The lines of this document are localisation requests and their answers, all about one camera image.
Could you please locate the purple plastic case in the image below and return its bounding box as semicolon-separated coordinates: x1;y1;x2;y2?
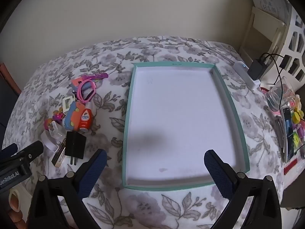
82;73;109;81

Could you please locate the teal cardboard box tray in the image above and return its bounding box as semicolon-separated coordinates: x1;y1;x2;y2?
122;62;250;192

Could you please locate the floral printed blanket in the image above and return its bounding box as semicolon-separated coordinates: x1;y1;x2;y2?
2;36;286;229

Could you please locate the white round plastic holder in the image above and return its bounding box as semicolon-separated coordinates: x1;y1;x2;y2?
41;122;66;153

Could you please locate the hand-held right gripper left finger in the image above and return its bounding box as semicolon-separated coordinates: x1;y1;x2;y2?
28;148;107;229

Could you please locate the cream hair claw clip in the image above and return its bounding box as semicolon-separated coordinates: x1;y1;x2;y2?
62;95;76;112

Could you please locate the pile of colourful hair clips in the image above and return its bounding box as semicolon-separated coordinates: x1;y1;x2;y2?
289;95;305;153

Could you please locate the clear glass jar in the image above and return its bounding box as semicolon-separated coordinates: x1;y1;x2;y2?
266;76;295;111

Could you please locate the black charger plug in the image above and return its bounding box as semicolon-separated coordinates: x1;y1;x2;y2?
65;131;87;165

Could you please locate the white wooden rack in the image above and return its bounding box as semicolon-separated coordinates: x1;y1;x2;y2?
239;6;286;60

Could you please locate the white lattice basket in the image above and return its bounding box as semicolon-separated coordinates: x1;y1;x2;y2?
276;5;305;86

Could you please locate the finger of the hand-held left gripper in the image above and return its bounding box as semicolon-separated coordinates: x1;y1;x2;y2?
0;143;18;159
0;141;44;170

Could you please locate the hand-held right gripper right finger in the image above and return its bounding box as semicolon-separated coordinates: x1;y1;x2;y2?
204;149;283;229

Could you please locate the white power strip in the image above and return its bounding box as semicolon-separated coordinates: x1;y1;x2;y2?
235;61;261;90

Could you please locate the black cable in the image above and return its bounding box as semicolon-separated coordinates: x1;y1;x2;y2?
260;52;291;106

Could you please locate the black power adapter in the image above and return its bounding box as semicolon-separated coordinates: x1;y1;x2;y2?
248;58;266;80

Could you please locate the orange toothpaste tube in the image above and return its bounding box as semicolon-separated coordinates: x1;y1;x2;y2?
79;108;94;134

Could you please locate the beige tape roll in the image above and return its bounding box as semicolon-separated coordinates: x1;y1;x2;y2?
8;188;21;212

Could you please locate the black phone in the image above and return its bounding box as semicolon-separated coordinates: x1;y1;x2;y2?
281;106;297;163

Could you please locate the pink kids wristwatch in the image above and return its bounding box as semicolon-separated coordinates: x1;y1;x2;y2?
77;80;98;104

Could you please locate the blue and orange toy car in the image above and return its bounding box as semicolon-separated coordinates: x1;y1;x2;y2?
62;101;84;130

